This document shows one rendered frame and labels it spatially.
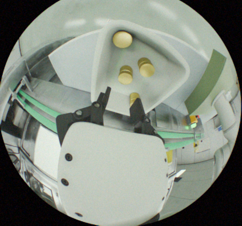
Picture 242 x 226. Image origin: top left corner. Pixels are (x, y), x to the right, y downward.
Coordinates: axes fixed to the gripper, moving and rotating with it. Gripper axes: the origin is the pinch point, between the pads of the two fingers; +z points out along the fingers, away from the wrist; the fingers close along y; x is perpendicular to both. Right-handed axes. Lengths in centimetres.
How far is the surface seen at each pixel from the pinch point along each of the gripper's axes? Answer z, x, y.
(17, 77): 5, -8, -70
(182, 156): -54, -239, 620
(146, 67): 5.8, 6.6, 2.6
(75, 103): 10.0, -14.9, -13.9
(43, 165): -26, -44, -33
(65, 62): 14.4, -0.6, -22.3
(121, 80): 7.2, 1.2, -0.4
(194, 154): -81, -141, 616
